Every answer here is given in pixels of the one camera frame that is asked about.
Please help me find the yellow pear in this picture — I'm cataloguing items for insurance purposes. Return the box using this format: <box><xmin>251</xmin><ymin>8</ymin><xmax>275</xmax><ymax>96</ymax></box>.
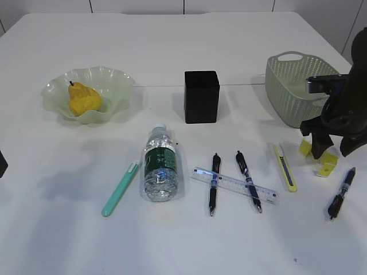
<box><xmin>68</xmin><ymin>81</ymin><xmax>102</xmax><ymax>116</ymax></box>

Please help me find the black pen left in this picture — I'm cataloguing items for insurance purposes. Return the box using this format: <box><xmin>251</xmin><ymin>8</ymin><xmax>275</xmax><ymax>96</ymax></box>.
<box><xmin>209</xmin><ymin>153</ymin><xmax>221</xmax><ymax>217</ymax></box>

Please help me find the black pen right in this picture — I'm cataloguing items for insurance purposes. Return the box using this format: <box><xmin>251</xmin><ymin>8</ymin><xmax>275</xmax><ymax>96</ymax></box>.
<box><xmin>327</xmin><ymin>167</ymin><xmax>356</xmax><ymax>221</ymax></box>

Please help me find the clear plastic ruler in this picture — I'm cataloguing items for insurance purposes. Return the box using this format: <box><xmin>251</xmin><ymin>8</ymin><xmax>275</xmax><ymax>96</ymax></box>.
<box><xmin>191</xmin><ymin>167</ymin><xmax>279</xmax><ymax>205</ymax></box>

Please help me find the yellow utility knife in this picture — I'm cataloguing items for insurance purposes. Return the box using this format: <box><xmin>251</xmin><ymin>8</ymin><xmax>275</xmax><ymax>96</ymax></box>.
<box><xmin>273</xmin><ymin>144</ymin><xmax>298</xmax><ymax>193</ymax></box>

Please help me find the black pen middle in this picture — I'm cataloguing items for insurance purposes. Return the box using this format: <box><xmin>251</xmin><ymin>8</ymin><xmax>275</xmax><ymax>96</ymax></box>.
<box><xmin>236</xmin><ymin>151</ymin><xmax>262</xmax><ymax>213</ymax></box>

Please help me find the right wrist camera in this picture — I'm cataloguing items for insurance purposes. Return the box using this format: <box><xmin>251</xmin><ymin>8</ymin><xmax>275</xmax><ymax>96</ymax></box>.
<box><xmin>306</xmin><ymin>74</ymin><xmax>348</xmax><ymax>95</ymax></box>

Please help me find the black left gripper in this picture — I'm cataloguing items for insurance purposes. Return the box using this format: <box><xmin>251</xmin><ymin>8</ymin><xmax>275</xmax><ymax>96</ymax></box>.
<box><xmin>0</xmin><ymin>151</ymin><xmax>8</xmax><ymax>178</ymax></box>

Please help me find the black square pen holder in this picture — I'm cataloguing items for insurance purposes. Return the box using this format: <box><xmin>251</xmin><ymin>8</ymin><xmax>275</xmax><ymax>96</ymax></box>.
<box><xmin>184</xmin><ymin>70</ymin><xmax>220</xmax><ymax>124</ymax></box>

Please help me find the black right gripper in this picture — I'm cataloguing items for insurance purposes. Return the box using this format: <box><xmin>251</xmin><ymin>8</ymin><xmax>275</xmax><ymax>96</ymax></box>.
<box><xmin>300</xmin><ymin>100</ymin><xmax>367</xmax><ymax>160</ymax></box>

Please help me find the yellow waste paper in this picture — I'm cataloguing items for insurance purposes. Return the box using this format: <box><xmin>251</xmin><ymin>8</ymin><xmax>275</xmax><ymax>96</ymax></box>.
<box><xmin>299</xmin><ymin>139</ymin><xmax>339</xmax><ymax>178</ymax></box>

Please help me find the green wavy glass plate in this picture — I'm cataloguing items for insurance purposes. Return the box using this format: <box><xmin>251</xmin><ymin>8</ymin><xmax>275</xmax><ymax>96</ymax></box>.
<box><xmin>41</xmin><ymin>66</ymin><xmax>135</xmax><ymax>124</ymax></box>

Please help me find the green woven plastic basket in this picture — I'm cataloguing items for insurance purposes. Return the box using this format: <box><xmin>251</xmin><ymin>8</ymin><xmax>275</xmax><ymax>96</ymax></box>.
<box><xmin>266</xmin><ymin>51</ymin><xmax>339</xmax><ymax>128</ymax></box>

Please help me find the clear plastic water bottle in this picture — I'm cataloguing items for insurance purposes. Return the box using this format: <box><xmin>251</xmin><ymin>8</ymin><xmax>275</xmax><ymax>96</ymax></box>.
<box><xmin>143</xmin><ymin>125</ymin><xmax>178</xmax><ymax>202</ymax></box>

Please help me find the black pen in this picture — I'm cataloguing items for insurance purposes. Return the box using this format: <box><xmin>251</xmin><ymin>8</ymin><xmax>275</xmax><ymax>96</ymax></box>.
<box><xmin>327</xmin><ymin>167</ymin><xmax>356</xmax><ymax>221</ymax></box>
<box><xmin>236</xmin><ymin>151</ymin><xmax>262</xmax><ymax>213</ymax></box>
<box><xmin>209</xmin><ymin>153</ymin><xmax>221</xmax><ymax>217</ymax></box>

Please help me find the mint green utility knife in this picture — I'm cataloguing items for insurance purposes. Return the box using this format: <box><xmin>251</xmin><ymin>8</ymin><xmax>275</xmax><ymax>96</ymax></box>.
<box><xmin>101</xmin><ymin>162</ymin><xmax>140</xmax><ymax>218</ymax></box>

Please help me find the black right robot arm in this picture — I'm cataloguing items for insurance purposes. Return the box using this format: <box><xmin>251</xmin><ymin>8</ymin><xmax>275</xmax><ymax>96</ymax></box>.
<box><xmin>300</xmin><ymin>29</ymin><xmax>366</xmax><ymax>159</ymax></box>

